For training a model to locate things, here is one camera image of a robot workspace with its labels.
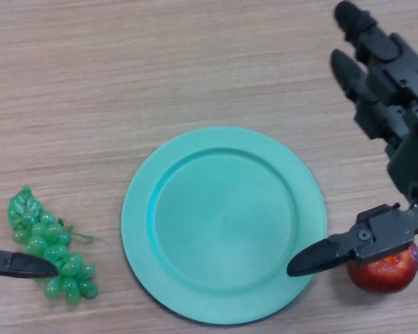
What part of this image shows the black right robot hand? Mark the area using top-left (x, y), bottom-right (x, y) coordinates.
top-left (286, 0), bottom-right (418, 278)

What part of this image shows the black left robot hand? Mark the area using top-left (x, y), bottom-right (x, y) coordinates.
top-left (0, 86), bottom-right (59, 283)

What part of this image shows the green grape bunch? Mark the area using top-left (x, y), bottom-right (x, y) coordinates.
top-left (7, 185), bottom-right (107, 306)

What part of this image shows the green round plate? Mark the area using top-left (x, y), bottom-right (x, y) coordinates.
top-left (121, 126), bottom-right (327, 326)

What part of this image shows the red apple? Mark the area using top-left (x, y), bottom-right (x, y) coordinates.
top-left (346, 241), bottom-right (418, 292)

